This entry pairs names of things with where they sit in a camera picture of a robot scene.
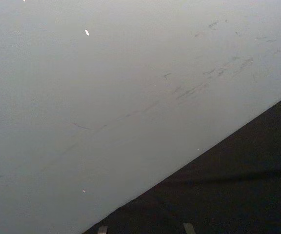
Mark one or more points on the black table cloth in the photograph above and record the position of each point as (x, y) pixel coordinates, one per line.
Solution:
(228, 185)

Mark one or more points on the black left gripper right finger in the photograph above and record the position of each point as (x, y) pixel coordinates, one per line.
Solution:
(188, 229)

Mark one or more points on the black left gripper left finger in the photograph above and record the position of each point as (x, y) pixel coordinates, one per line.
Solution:
(102, 230)

